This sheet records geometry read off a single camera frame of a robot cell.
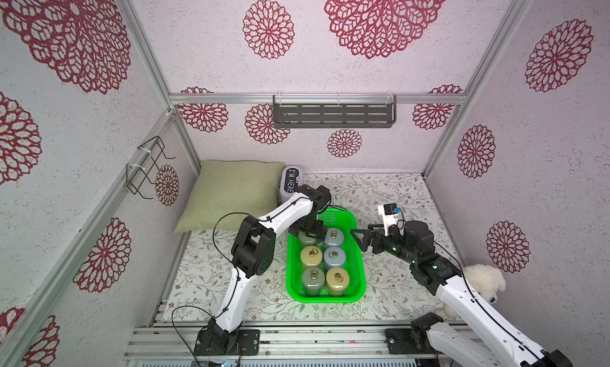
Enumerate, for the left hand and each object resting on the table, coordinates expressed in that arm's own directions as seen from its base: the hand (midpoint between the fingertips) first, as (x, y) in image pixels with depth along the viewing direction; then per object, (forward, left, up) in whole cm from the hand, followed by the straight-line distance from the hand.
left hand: (308, 237), depth 91 cm
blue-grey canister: (-2, -10, +3) cm, 11 cm away
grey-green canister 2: (-17, -2, +4) cm, 18 cm away
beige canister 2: (-18, -10, +4) cm, 20 cm away
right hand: (-5, -16, +17) cm, 24 cm away
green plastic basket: (+6, -15, +3) cm, 16 cm away
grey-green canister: (-2, +1, +1) cm, 2 cm away
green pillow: (+17, +34, +7) cm, 39 cm away
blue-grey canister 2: (-9, -9, +3) cm, 13 cm away
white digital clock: (+29, +7, +3) cm, 30 cm away
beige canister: (-9, -1, +3) cm, 10 cm away
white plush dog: (-22, -50, +15) cm, 56 cm away
